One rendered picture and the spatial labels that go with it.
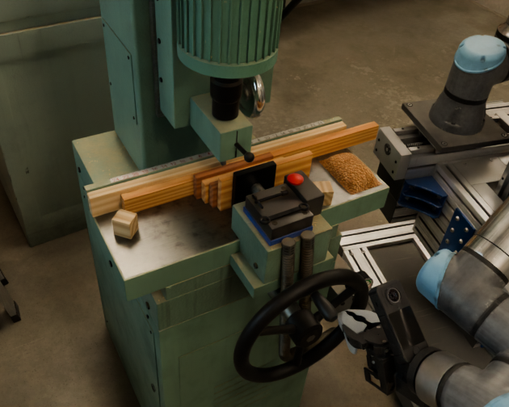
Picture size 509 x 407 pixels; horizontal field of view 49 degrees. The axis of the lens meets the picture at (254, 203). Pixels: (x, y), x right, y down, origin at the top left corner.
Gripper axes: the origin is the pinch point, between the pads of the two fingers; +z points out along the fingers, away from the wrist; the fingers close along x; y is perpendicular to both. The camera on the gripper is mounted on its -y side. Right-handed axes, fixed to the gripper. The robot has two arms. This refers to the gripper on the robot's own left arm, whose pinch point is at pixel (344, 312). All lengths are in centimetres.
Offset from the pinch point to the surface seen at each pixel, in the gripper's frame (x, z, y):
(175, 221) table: -16.1, 29.8, -15.1
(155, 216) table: -19.1, 32.5, -16.7
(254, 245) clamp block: -7.1, 15.0, -10.7
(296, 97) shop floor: 118, 203, -11
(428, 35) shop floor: 246, 230, -27
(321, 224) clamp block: 5.2, 11.6, -11.5
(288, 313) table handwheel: -4.0, 13.1, 3.6
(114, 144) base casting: -15, 71, -27
